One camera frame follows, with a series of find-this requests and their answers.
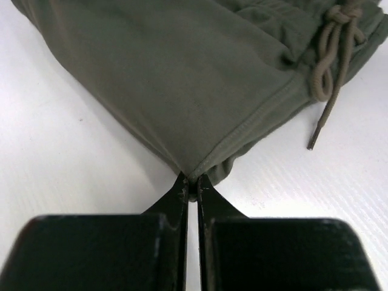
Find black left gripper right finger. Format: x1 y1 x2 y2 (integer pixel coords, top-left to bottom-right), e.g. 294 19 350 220
197 175 380 290

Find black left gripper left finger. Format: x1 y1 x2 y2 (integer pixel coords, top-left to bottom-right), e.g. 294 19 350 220
1 175 189 290

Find olive green shorts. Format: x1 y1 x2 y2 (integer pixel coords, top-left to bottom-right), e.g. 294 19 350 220
14 1 387 183

